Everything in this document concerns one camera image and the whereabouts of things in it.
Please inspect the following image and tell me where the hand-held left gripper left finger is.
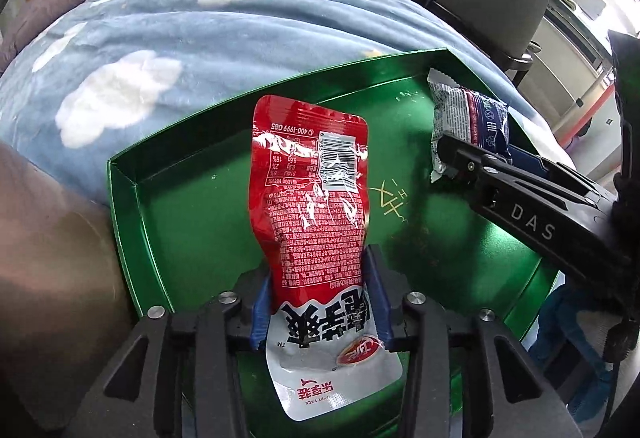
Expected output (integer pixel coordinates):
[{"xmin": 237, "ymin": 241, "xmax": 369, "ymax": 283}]
[{"xmin": 65, "ymin": 268, "xmax": 273, "ymax": 438}]

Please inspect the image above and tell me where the person's left forearm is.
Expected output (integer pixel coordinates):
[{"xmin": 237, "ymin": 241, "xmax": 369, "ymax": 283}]
[{"xmin": 0, "ymin": 138, "xmax": 136, "ymax": 434}]

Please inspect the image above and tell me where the blue cloud printed blanket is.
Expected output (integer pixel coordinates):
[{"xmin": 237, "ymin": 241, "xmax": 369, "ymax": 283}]
[{"xmin": 0, "ymin": 0, "xmax": 586, "ymax": 209}]

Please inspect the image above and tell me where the green metal tray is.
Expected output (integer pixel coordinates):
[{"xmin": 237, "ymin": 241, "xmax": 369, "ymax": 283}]
[{"xmin": 106, "ymin": 48, "xmax": 561, "ymax": 438}]

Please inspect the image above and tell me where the red snack pouch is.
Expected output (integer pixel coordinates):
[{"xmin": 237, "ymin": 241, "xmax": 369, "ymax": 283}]
[{"xmin": 248, "ymin": 94, "xmax": 404, "ymax": 422}]

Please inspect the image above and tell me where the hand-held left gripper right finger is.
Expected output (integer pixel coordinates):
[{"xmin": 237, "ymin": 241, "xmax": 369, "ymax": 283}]
[{"xmin": 365, "ymin": 243, "xmax": 581, "ymax": 438}]

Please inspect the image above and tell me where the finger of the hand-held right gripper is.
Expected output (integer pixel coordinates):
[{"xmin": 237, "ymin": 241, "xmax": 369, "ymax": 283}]
[
  {"xmin": 509, "ymin": 144, "xmax": 623, "ymax": 201},
  {"xmin": 436, "ymin": 134, "xmax": 616, "ymax": 219}
]

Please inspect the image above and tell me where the blue white snack packet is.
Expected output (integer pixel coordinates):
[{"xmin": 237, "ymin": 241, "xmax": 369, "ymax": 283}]
[{"xmin": 426, "ymin": 67, "xmax": 513, "ymax": 183}]

